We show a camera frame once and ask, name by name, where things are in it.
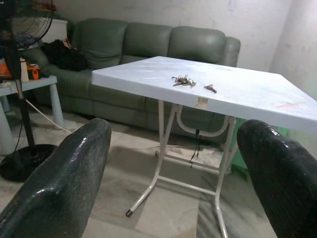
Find orange box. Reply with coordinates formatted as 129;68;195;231
0;59;12;78

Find white plastic bottle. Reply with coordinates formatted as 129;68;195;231
19;57;30;82

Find pale blue side table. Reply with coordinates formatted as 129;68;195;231
0;75;64;156

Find black cloth bundle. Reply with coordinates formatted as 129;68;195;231
42;39;88;72

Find white floor cable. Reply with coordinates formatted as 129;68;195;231
24;99;72;133

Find green leather sofa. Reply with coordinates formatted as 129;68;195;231
23;17;241;144

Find bunch of metal keys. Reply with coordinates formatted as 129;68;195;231
171;73;198;89

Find white folding table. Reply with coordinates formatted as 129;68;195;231
91;56;317;238

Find black hanging strap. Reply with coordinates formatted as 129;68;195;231
189;128;202;169

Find black standing fan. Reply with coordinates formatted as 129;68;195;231
0;0;59;183

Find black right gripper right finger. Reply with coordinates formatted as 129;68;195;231
237;119;317;238

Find orange tape measure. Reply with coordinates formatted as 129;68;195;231
26;63;42;80

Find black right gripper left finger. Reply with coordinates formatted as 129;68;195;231
0;118;112;238

